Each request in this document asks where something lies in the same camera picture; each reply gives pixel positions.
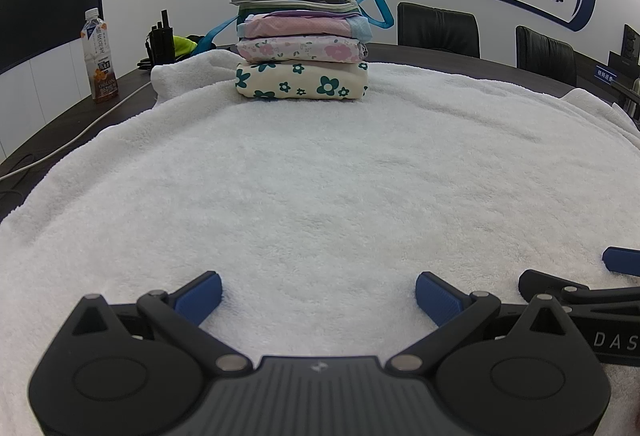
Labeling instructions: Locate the white cable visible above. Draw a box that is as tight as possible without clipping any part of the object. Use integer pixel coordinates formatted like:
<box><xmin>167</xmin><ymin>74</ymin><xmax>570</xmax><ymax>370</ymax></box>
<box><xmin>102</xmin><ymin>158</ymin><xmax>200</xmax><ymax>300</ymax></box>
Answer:
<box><xmin>0</xmin><ymin>80</ymin><xmax>153</xmax><ymax>179</ymax></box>

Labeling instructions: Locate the pink floral garment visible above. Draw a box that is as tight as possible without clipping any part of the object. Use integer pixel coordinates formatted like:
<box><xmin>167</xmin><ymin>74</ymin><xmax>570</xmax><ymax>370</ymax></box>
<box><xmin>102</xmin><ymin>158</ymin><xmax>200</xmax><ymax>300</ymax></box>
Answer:
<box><xmin>235</xmin><ymin>35</ymin><xmax>368</xmax><ymax>65</ymax></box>

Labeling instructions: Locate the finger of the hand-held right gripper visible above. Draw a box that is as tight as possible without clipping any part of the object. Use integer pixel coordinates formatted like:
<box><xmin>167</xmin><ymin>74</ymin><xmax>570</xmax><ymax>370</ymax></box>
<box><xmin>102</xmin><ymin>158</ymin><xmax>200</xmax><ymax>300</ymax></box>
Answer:
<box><xmin>602</xmin><ymin>246</ymin><xmax>640</xmax><ymax>278</ymax></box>
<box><xmin>518</xmin><ymin>268</ymin><xmax>640</xmax><ymax>312</ymax></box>

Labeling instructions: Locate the white terry blanket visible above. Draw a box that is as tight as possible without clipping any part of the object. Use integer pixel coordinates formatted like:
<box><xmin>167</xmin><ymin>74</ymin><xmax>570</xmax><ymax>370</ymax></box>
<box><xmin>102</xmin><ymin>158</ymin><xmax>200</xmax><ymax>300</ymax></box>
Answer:
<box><xmin>0</xmin><ymin>48</ymin><xmax>640</xmax><ymax>436</ymax></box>

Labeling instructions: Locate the yellow-green cloth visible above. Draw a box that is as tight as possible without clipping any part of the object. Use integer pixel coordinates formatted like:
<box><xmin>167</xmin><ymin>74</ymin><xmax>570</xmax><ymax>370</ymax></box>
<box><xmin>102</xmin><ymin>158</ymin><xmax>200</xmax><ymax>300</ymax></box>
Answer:
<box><xmin>172</xmin><ymin>35</ymin><xmax>203</xmax><ymax>60</ymax></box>

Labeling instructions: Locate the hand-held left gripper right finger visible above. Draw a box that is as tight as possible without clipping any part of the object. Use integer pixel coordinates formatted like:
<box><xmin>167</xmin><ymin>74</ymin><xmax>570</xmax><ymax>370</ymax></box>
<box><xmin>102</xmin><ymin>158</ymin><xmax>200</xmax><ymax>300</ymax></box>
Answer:
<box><xmin>386</xmin><ymin>271</ymin><xmax>573</xmax><ymax>377</ymax></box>

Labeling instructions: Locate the cream green floral garment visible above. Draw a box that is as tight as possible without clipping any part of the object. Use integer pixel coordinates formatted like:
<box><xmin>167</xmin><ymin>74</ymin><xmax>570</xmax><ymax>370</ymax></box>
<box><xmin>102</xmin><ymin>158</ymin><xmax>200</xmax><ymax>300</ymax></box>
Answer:
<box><xmin>235</xmin><ymin>60</ymin><xmax>370</xmax><ymax>102</ymax></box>

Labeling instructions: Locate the black walkie-talkie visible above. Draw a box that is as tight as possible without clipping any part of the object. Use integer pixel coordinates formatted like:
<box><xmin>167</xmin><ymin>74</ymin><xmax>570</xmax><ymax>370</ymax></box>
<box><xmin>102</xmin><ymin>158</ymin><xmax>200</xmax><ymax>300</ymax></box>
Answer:
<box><xmin>147</xmin><ymin>9</ymin><xmax>176</xmax><ymax>65</ymax></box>

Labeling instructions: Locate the black wall screen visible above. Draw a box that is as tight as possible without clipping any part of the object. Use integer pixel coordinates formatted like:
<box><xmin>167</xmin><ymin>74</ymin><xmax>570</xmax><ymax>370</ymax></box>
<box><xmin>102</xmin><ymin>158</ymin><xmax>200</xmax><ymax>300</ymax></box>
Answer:
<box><xmin>0</xmin><ymin>0</ymin><xmax>102</xmax><ymax>75</ymax></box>

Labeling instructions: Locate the green bag with blue straps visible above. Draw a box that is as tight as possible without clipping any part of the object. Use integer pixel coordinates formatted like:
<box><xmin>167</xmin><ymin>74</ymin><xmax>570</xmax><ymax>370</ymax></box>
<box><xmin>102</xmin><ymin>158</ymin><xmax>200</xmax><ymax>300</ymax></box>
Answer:
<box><xmin>200</xmin><ymin>0</ymin><xmax>396</xmax><ymax>54</ymax></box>

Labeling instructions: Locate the tea bottle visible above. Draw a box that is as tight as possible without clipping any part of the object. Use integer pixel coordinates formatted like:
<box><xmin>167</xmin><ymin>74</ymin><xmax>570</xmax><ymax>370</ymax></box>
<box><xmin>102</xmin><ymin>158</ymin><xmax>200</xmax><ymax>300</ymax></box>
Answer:
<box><xmin>81</xmin><ymin>8</ymin><xmax>121</xmax><ymax>105</ymax></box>

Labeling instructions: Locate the black office chair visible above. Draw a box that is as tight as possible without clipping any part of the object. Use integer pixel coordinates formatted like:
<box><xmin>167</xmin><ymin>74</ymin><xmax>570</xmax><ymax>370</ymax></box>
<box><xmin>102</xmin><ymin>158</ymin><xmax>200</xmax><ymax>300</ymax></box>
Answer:
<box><xmin>397</xmin><ymin>2</ymin><xmax>481</xmax><ymax>60</ymax></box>
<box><xmin>515</xmin><ymin>25</ymin><xmax>579</xmax><ymax>87</ymax></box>

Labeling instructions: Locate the lilac garment with blue trim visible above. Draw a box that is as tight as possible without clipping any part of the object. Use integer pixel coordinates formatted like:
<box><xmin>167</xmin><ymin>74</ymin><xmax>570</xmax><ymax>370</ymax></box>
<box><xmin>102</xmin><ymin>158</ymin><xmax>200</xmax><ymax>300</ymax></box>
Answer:
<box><xmin>237</xmin><ymin>11</ymin><xmax>374</xmax><ymax>42</ymax></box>

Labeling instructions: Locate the black wall device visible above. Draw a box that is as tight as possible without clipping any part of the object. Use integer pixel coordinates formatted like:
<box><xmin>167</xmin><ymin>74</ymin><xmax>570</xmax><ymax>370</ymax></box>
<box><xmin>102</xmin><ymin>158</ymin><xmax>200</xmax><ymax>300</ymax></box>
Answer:
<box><xmin>622</xmin><ymin>23</ymin><xmax>640</xmax><ymax>66</ymax></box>

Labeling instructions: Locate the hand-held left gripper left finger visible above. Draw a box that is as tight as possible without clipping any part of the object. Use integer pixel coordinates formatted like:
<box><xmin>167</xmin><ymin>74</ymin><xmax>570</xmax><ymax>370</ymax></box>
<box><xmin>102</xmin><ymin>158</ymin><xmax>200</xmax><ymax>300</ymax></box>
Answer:
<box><xmin>70</xmin><ymin>270</ymin><xmax>253</xmax><ymax>377</ymax></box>

